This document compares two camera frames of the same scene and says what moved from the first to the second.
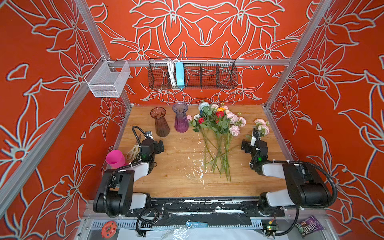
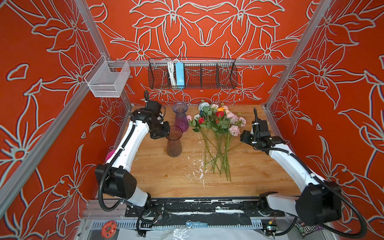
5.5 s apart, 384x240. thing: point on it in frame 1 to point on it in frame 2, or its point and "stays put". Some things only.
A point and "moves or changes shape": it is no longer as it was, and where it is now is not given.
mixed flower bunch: [217, 124] stays put
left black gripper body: [156, 145] to [163, 129]
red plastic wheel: [109, 229] stays put
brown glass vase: [162, 129] moves or changes shape
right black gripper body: [248, 145] to [247, 138]
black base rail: [205, 212] stays put
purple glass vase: [181, 122] stays put
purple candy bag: [308, 226] stays put
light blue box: [180, 75] stays put
